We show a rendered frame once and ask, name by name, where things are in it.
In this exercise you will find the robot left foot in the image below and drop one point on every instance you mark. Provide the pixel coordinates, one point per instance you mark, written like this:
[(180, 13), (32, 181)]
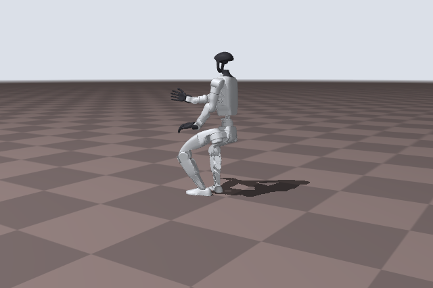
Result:
[(197, 191)]

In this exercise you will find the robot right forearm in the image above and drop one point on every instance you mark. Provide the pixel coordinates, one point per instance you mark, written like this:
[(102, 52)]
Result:
[(199, 99)]

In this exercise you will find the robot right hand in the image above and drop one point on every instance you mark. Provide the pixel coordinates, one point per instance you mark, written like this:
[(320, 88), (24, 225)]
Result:
[(181, 96)]

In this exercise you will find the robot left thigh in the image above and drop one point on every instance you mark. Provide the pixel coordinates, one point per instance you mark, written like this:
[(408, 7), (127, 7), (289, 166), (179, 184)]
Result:
[(203, 138)]

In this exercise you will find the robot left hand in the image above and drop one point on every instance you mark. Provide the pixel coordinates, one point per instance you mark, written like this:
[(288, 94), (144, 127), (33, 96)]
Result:
[(188, 125)]

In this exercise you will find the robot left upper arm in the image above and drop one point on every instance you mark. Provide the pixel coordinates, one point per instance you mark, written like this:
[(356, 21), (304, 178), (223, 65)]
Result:
[(216, 85)]

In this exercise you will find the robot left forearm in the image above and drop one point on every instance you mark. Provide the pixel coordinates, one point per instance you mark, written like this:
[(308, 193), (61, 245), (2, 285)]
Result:
[(203, 117)]

